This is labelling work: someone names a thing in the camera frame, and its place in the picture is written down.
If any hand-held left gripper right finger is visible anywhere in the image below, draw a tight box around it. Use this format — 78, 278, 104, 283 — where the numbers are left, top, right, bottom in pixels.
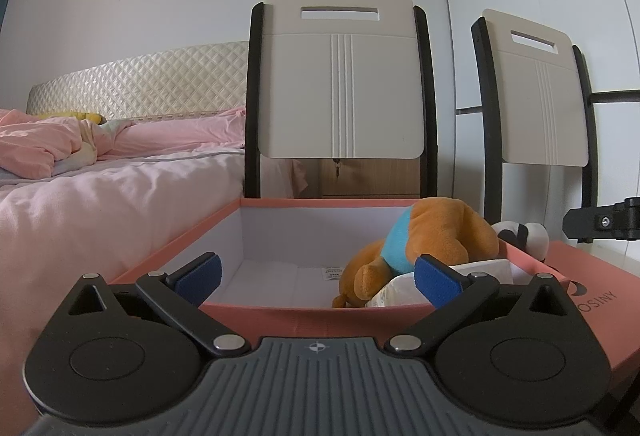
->
384, 254, 576, 358

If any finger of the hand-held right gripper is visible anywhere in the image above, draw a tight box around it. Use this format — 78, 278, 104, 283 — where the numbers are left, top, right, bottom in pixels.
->
562, 197, 640, 244

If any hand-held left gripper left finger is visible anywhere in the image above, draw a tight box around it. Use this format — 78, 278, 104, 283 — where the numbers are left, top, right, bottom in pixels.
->
66, 252, 252, 358

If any white tissue pack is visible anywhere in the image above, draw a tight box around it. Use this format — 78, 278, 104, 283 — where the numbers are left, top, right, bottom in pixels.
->
366, 258, 514, 310

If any brown plush toy blue shirt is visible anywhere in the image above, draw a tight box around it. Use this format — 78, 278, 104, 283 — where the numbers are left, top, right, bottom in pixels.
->
332, 198, 501, 310

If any black and white panda plush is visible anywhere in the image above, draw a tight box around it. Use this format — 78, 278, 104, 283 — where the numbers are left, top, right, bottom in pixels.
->
490, 221, 550, 263

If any pink box lid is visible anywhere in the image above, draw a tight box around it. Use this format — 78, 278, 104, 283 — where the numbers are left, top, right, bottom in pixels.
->
544, 240, 640, 389

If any pink cardboard box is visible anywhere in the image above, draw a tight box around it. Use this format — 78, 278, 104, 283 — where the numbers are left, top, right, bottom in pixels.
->
109, 197, 568, 353

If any pink duvet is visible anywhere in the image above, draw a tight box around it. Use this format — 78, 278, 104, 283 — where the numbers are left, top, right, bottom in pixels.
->
0, 148, 301, 436

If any wooden nightstand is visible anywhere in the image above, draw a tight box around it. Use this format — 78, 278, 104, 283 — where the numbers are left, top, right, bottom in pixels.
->
300, 158, 422, 199

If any pink pillow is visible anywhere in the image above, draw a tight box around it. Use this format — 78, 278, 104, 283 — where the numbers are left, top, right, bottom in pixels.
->
95, 107, 247, 163

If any quilted cream headboard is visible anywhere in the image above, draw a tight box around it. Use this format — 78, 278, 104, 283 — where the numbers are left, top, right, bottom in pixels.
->
26, 40, 249, 123

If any yellow pillow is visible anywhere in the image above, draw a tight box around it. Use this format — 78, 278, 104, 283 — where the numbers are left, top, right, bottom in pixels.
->
37, 111, 104, 125

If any crumpled pink blanket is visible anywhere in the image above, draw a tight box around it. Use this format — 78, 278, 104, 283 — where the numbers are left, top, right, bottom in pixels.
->
0, 108, 103, 177

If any cream chair with black frame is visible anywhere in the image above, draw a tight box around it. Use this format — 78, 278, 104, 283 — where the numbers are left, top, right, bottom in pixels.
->
243, 0, 439, 217
471, 8, 599, 225

